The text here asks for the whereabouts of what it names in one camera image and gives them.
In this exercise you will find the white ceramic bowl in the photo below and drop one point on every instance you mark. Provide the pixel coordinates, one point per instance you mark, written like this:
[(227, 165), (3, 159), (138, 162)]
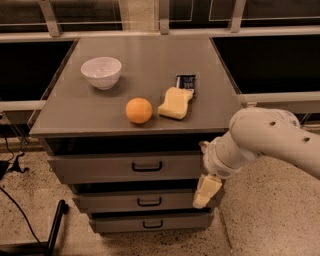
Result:
[(102, 72)]

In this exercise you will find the grey bottom drawer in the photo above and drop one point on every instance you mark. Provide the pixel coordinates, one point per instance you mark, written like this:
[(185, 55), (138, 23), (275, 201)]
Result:
[(158, 222)]

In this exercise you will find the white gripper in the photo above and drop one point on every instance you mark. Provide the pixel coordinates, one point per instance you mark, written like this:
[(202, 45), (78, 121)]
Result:
[(213, 161)]

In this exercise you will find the metal window railing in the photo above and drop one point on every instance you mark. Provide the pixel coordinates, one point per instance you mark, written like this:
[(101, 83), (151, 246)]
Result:
[(35, 20)]

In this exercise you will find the orange fruit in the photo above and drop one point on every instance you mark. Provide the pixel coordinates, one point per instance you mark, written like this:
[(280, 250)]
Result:
[(139, 110)]

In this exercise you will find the grey drawer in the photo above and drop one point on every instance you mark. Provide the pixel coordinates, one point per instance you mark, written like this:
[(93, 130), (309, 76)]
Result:
[(135, 201), (99, 168), (158, 222)]

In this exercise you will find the dark blue snack packet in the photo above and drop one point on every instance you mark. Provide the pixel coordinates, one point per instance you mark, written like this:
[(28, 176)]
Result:
[(186, 83)]

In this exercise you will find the black chair leg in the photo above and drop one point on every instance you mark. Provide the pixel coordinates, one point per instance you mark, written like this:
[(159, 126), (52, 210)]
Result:
[(45, 248)]

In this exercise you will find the yellow sponge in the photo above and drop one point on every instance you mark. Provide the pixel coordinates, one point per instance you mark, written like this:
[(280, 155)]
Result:
[(175, 104)]

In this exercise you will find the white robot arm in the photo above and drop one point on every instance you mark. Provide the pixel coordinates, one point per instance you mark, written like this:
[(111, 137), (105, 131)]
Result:
[(255, 132)]

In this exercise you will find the grey top drawer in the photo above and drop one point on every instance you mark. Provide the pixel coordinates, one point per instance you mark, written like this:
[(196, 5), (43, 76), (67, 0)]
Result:
[(99, 168)]

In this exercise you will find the grey drawer cabinet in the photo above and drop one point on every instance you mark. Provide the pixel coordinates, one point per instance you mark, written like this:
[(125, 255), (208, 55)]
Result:
[(80, 119)]

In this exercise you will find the grey middle drawer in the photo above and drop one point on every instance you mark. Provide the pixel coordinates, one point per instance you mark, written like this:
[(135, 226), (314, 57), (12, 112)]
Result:
[(135, 201)]

